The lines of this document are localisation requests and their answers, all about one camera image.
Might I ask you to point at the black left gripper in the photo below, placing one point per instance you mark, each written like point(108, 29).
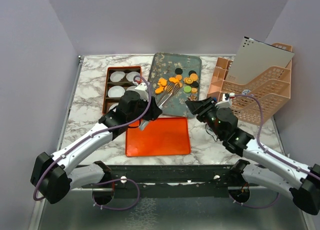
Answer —
point(154, 112)

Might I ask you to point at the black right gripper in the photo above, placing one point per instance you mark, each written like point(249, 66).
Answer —
point(195, 106)

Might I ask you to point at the orange round dotted cookie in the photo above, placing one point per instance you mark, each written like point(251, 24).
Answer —
point(168, 88)

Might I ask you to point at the metal grey-handled tongs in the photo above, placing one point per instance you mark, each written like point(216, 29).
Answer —
point(161, 103)

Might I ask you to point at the orange fish cookie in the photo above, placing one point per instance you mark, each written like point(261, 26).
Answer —
point(173, 80)
point(161, 85)

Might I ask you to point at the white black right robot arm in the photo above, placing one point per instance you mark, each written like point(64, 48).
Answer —
point(297, 181)

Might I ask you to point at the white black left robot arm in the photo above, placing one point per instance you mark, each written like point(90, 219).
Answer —
point(54, 175)

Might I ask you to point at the brown star cookie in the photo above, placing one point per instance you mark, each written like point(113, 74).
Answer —
point(192, 98)

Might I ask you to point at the tan swirl cookie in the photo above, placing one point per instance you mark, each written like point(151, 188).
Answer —
point(194, 90)

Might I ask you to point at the black sandwich cookie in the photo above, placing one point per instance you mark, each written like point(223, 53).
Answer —
point(195, 84)
point(191, 72)
point(178, 71)

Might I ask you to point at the green macaron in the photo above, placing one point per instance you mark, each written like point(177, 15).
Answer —
point(187, 89)

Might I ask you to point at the yellow lotus slice cookie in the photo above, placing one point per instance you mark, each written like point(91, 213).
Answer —
point(188, 80)

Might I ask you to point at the tan round dotted cookie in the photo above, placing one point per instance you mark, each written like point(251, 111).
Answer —
point(194, 76)

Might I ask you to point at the orange tin lid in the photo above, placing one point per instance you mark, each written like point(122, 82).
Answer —
point(163, 137)

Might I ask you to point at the white paper cup liner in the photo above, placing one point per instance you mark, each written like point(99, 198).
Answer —
point(131, 88)
point(130, 76)
point(115, 92)
point(117, 76)
point(113, 107)

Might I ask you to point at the blue floral serving tray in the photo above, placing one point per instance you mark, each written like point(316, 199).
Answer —
point(163, 66)

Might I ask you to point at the blue white round jar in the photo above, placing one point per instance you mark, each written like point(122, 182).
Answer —
point(246, 92)

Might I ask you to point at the orange cookie tin box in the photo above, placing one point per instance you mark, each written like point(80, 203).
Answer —
point(107, 102)

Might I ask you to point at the peach plastic desk organizer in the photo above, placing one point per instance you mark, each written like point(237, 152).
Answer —
point(272, 88)

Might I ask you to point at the grey notebook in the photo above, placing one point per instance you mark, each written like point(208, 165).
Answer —
point(253, 58)

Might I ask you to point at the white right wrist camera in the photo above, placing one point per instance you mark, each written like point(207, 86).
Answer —
point(226, 101)

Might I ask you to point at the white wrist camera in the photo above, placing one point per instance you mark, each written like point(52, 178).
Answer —
point(143, 91)
point(226, 101)

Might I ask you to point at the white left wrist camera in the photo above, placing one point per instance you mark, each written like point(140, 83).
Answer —
point(143, 91)

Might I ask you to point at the black metal base rail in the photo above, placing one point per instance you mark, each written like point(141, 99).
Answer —
point(169, 181)

